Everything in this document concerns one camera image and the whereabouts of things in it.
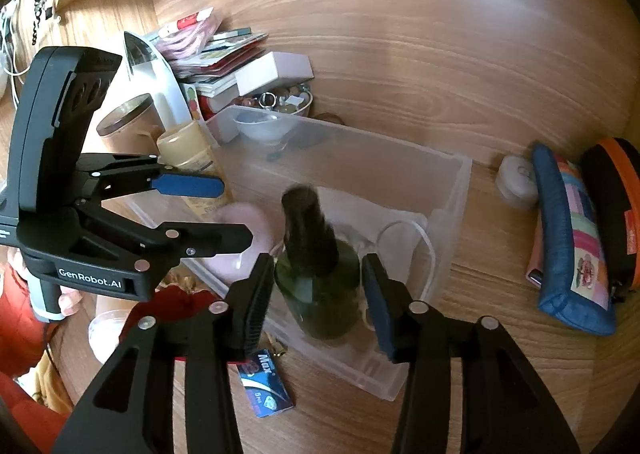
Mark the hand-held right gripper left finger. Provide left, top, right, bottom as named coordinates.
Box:
left=50, top=252, right=276, bottom=454

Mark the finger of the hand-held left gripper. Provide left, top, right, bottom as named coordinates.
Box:
left=75, top=151, right=227, bottom=209
left=76, top=203, right=254, bottom=285

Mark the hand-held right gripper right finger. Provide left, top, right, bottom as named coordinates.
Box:
left=361, top=253, right=582, bottom=454

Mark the dark green glass bottle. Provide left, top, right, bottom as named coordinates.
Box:
left=275, top=184, right=366, bottom=342

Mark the clear plastic storage bin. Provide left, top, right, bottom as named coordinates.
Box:
left=127, top=107, right=473, bottom=402

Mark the wooden desktop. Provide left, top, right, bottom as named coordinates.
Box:
left=45, top=99, right=623, bottom=454

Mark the person's left hand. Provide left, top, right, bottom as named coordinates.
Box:
left=58, top=285, right=84, bottom=319

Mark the pink fluffy puff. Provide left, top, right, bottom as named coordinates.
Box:
left=207, top=201, right=281, bottom=285

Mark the cream yellow plastic bottle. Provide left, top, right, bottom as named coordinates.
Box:
left=156, top=120, right=236, bottom=220

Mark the red cloth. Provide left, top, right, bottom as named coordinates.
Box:
left=149, top=288, right=232, bottom=361

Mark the pink tin with dark lid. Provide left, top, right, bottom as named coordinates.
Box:
left=96, top=93, right=166, bottom=155

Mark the white cloth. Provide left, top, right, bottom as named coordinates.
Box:
left=317, top=187, right=431, bottom=260

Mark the white ceramic bowl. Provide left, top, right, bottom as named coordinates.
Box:
left=234, top=110, right=293, bottom=142

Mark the small blue card packet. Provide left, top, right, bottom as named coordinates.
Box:
left=239, top=348, right=297, bottom=419

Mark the white pointed appliance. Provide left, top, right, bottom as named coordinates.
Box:
left=122, top=30, right=193, bottom=127

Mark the bowl of small trinkets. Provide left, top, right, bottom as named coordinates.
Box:
left=237, top=84, right=313, bottom=117

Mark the stack of books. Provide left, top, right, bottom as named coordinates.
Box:
left=170, top=29, right=271, bottom=110

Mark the white cardboard box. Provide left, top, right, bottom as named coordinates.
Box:
left=234, top=52, right=314, bottom=98

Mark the clear plastic cup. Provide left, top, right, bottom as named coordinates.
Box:
left=89, top=310, right=129, bottom=365

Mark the pink plastic packet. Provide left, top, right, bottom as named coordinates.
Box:
left=157, top=7, right=223, bottom=60

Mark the white round case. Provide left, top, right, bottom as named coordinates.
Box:
left=495, top=154, right=540, bottom=209

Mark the blue patchwork pencil case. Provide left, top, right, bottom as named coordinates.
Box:
left=525, top=143, right=618, bottom=336

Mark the black pouch with orange trim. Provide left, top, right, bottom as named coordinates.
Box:
left=580, top=137, right=640, bottom=305

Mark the white cable loop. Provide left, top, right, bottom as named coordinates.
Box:
left=375, top=220, right=436, bottom=305

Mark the black coiled cable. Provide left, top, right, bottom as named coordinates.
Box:
left=30, top=0, right=61, bottom=45

